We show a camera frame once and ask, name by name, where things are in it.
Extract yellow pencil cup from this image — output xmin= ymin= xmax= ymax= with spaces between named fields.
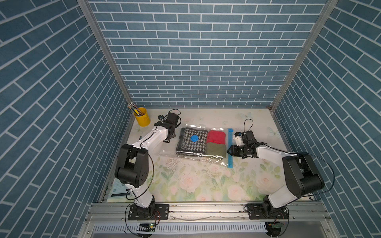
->
xmin=134 ymin=107 xmax=151 ymax=127

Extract clear plastic vacuum bag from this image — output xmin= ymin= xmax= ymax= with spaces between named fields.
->
xmin=159 ymin=125 xmax=233 ymax=168

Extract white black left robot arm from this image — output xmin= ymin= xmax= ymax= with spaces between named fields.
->
xmin=115 ymin=110 xmax=182 ymax=210

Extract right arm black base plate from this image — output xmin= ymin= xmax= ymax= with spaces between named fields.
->
xmin=244 ymin=203 xmax=289 ymax=220

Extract aluminium corner post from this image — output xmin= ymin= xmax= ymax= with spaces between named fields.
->
xmin=269 ymin=0 xmax=338 ymax=112
xmin=78 ymin=0 xmax=134 ymax=105

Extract light green calculator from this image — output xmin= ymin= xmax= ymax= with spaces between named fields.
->
xmin=107 ymin=178 xmax=130 ymax=203

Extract red knitted scarf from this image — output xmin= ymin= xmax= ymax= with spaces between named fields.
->
xmin=206 ymin=130 xmax=226 ymax=144

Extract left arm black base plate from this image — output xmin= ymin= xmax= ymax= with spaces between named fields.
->
xmin=127 ymin=204 xmax=170 ymax=221

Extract olive green knitted scarf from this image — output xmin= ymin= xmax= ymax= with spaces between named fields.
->
xmin=205 ymin=142 xmax=227 ymax=158

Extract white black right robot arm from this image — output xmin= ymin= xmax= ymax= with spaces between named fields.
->
xmin=227 ymin=131 xmax=325 ymax=211

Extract aluminium front rail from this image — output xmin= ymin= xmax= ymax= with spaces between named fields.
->
xmin=79 ymin=201 xmax=339 ymax=238

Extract houndstooth black white scarf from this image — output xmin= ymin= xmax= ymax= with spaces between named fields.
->
xmin=176 ymin=128 xmax=208 ymax=157

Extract aluminium corner post right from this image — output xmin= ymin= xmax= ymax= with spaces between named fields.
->
xmin=269 ymin=0 xmax=338 ymax=112

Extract aluminium corner post left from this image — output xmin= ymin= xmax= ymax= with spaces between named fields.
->
xmin=78 ymin=0 xmax=134 ymax=105

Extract pencils in cup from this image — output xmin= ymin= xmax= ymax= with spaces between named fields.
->
xmin=128 ymin=102 xmax=141 ymax=117

